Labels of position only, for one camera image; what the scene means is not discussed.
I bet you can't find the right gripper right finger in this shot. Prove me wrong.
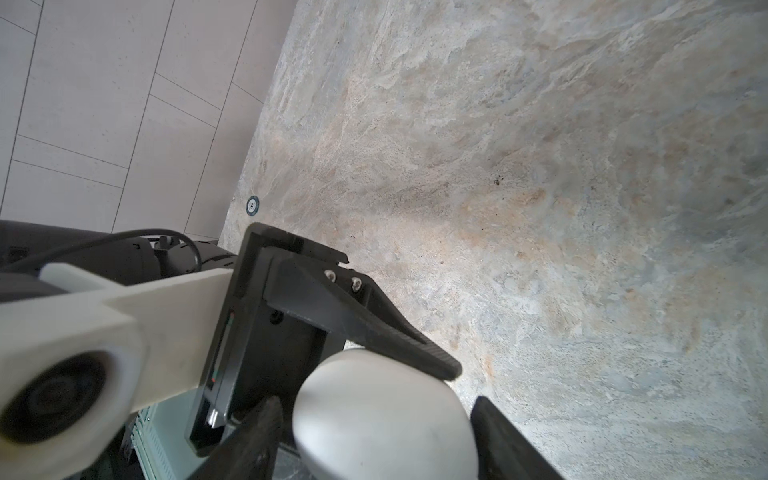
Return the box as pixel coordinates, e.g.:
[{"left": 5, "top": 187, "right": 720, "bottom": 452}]
[{"left": 470, "top": 396, "right": 563, "bottom": 480}]

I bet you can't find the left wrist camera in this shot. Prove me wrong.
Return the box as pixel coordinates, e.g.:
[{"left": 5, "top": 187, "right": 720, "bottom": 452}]
[{"left": 1, "top": 263, "right": 232, "bottom": 479}]

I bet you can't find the blue ring sticker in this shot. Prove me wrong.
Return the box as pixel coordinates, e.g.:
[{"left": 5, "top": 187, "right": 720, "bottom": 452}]
[{"left": 246, "top": 195, "right": 260, "bottom": 216}]

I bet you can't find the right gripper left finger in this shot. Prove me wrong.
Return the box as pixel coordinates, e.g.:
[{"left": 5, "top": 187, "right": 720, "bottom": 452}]
[{"left": 188, "top": 396, "right": 283, "bottom": 480}]

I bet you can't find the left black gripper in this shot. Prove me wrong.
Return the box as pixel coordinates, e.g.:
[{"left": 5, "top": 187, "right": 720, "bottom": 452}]
[{"left": 185, "top": 223, "right": 462, "bottom": 457}]

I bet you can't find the white earbud charging case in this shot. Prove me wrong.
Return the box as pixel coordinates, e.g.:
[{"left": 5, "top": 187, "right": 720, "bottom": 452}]
[{"left": 292, "top": 348, "right": 479, "bottom": 479}]

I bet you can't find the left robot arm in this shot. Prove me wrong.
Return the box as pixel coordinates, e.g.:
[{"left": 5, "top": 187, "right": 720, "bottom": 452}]
[{"left": 1, "top": 221, "right": 476, "bottom": 479}]

